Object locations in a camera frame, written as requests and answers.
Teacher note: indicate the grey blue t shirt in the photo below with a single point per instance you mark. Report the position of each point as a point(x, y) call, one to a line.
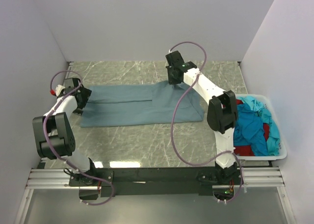
point(143, 104)

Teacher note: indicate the bright blue t shirt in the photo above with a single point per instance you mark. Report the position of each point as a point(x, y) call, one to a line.
point(255, 125)

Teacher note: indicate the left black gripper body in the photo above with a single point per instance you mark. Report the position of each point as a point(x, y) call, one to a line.
point(85, 94)

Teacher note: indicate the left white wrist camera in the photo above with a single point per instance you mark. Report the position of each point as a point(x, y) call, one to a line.
point(57, 91)

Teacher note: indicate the aluminium frame rail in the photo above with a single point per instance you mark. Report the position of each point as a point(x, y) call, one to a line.
point(56, 179)

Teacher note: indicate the white plastic laundry basket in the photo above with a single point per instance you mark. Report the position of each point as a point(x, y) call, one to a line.
point(277, 150)

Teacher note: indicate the red t shirt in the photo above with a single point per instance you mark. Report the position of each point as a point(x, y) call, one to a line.
point(249, 138)

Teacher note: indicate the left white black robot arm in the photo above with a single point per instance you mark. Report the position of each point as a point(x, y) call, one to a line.
point(53, 134)

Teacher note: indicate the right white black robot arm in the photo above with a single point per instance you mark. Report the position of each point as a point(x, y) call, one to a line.
point(222, 107)

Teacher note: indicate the black base crossbar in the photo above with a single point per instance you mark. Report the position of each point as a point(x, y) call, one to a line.
point(159, 181)

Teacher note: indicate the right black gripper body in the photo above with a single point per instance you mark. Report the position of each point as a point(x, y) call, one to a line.
point(171, 79)

